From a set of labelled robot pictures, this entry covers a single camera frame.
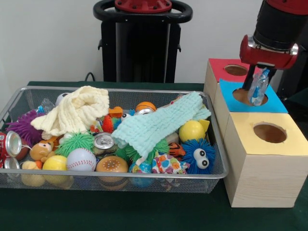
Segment dark green tablecloth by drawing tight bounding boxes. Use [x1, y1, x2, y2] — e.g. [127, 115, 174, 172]
[287, 88, 308, 109]
[0, 81, 308, 231]

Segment blue fuzzy googly-eyed toy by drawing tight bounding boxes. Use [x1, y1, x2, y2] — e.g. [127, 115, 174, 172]
[180, 139, 217, 174]

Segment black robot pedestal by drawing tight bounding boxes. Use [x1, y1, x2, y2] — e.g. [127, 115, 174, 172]
[93, 0, 193, 84]

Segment white baseball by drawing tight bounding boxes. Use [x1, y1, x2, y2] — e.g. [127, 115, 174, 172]
[66, 148, 97, 171]

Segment black cable loop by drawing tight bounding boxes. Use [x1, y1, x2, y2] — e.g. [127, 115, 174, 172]
[84, 72, 97, 83]

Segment cream yellow cloth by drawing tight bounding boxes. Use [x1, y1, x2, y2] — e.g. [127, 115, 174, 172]
[30, 85, 110, 140]

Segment crushed red soda can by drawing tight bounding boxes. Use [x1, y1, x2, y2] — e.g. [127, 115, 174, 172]
[0, 130, 23, 159]

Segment green spiky ball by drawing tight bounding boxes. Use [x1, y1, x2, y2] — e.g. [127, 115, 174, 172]
[55, 131, 96, 157]

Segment yellow tennis ball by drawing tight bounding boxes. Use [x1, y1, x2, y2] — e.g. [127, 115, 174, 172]
[42, 155, 67, 171]

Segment light blue cloth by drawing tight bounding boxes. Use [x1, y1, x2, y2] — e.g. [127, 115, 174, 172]
[112, 91, 212, 157]

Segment clear blue plastic packet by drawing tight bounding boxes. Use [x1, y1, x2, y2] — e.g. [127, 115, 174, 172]
[247, 68, 270, 106]

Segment wooden box with three holes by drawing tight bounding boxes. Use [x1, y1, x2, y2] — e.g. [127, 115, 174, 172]
[203, 58, 308, 208]

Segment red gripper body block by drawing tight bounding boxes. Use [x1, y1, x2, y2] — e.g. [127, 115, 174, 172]
[239, 35, 299, 71]

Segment crushed clear plastic bottle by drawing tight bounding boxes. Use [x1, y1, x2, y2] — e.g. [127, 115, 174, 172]
[37, 98, 55, 114]

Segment crushed can with silver top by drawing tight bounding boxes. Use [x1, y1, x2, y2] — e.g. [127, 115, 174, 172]
[92, 132, 118, 156]

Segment black flat panel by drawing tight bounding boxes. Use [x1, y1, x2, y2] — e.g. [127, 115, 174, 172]
[276, 15, 308, 97]

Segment purple spiky ball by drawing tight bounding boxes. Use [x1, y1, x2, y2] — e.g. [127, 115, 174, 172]
[6, 109, 46, 146]

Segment toy burger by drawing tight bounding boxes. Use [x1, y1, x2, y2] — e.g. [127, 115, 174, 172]
[96, 155, 129, 173]

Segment shallow clear mesh bin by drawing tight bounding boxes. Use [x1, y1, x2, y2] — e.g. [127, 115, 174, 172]
[0, 86, 229, 194]

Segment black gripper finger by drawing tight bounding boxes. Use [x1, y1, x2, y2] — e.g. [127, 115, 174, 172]
[265, 68, 277, 87]
[242, 64, 257, 90]

